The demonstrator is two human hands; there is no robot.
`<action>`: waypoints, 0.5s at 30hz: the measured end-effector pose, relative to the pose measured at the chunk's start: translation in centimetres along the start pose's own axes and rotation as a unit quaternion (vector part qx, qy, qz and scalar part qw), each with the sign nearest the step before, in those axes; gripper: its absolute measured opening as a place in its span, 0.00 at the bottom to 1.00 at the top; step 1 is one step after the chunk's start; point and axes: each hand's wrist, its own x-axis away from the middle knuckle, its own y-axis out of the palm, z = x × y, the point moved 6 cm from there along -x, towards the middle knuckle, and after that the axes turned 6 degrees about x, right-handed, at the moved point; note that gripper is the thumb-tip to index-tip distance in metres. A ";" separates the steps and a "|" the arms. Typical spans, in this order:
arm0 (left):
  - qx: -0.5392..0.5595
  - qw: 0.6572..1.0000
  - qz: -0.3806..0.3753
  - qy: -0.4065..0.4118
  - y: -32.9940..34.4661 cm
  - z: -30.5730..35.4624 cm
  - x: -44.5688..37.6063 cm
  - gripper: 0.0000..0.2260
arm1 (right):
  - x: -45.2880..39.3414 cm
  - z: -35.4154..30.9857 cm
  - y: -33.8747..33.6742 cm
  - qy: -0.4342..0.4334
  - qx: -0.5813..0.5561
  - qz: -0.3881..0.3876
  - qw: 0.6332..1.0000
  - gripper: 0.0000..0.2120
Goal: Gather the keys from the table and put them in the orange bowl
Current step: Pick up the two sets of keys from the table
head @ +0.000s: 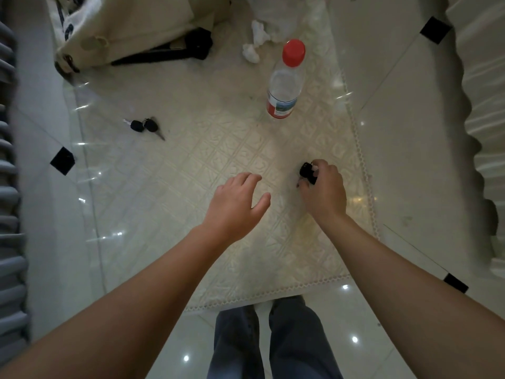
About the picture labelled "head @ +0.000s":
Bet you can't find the person's jeans leg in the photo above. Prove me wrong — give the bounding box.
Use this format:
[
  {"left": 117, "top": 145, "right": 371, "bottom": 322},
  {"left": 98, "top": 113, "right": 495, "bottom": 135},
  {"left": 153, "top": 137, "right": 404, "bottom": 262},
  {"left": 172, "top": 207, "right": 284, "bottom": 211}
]
[
  {"left": 206, "top": 305, "right": 266, "bottom": 379},
  {"left": 269, "top": 295, "right": 345, "bottom": 379}
]

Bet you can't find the person's right jeans leg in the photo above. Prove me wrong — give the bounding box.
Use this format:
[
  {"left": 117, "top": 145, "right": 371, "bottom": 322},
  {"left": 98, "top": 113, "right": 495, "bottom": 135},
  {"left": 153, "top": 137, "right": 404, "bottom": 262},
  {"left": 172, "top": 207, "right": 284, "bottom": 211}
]
[{"left": 269, "top": 295, "right": 345, "bottom": 379}]

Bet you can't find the grey ribbed sofa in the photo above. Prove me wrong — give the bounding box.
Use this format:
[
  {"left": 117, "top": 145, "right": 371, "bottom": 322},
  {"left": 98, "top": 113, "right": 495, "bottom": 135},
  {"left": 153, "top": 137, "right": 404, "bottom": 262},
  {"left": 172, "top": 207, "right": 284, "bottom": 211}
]
[{"left": 0, "top": 19, "right": 31, "bottom": 356}]

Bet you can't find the person's right forearm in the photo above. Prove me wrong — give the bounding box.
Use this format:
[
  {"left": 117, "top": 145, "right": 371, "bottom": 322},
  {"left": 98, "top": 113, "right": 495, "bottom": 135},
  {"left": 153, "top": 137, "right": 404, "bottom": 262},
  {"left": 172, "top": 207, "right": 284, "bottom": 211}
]
[{"left": 316, "top": 213, "right": 505, "bottom": 379}]

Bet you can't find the clear plastic bag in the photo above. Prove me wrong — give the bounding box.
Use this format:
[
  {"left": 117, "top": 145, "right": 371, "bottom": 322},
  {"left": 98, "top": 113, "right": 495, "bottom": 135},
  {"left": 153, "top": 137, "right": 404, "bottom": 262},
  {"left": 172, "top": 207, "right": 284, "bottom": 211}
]
[{"left": 244, "top": 0, "right": 329, "bottom": 43}]

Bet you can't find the person's right hand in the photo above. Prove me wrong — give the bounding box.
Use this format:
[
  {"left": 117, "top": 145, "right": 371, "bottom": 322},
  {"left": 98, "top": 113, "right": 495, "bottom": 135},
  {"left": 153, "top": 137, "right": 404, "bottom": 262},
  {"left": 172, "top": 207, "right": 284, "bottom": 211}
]
[{"left": 297, "top": 159, "right": 348, "bottom": 225}]

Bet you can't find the person's left forearm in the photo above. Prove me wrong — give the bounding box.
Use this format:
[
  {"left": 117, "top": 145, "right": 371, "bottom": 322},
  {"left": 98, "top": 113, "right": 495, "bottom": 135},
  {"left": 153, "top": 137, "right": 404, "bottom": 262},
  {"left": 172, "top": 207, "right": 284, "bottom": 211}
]
[{"left": 0, "top": 224, "right": 225, "bottom": 379}]

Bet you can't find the white ruffled furniture cover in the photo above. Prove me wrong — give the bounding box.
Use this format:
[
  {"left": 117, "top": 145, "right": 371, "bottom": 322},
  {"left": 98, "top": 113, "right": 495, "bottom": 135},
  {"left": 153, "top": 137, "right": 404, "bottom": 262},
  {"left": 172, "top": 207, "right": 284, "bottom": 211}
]
[{"left": 445, "top": 0, "right": 505, "bottom": 280}]

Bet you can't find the crumpled white tissue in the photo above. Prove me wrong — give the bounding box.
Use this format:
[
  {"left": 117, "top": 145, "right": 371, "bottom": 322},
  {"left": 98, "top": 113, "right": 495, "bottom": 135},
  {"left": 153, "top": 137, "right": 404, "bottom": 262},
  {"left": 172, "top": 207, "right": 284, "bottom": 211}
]
[
  {"left": 242, "top": 43, "right": 261, "bottom": 64},
  {"left": 251, "top": 20, "right": 271, "bottom": 48}
]

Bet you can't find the beige canvas tote bag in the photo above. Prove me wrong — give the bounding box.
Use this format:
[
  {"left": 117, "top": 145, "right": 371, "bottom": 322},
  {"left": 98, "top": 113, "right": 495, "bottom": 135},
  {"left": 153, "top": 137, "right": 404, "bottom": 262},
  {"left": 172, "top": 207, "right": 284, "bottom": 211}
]
[{"left": 44, "top": 0, "right": 234, "bottom": 74}]

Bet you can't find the person's left hand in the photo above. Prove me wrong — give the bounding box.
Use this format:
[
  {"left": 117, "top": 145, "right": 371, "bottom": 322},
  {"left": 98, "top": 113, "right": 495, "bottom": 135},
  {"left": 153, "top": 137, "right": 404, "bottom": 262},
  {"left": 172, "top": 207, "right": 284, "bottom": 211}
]
[{"left": 200, "top": 172, "right": 272, "bottom": 246}]

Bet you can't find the small black key fob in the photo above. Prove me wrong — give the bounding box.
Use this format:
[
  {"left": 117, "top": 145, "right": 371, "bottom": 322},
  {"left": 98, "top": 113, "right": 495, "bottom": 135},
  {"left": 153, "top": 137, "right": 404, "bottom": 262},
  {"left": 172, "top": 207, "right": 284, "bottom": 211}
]
[{"left": 299, "top": 162, "right": 319, "bottom": 186}]

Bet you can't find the white lace tablecloth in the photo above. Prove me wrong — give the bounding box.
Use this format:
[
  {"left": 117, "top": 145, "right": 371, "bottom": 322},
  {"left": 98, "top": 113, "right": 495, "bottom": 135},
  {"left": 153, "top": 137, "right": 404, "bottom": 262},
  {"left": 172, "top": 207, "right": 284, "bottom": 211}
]
[{"left": 73, "top": 0, "right": 380, "bottom": 314}]

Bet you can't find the clear bottle with red cap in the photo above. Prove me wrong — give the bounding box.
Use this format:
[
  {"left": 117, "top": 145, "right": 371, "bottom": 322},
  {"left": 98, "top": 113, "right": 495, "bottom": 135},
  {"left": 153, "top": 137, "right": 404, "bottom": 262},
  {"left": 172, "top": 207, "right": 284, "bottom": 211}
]
[{"left": 266, "top": 39, "right": 306, "bottom": 119}]

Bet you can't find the person's left jeans leg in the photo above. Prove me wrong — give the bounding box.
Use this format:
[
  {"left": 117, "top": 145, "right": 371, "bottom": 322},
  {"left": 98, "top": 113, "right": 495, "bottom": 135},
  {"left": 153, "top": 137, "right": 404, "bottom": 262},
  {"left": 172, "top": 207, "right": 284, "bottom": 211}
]
[{"left": 206, "top": 305, "right": 266, "bottom": 379}]

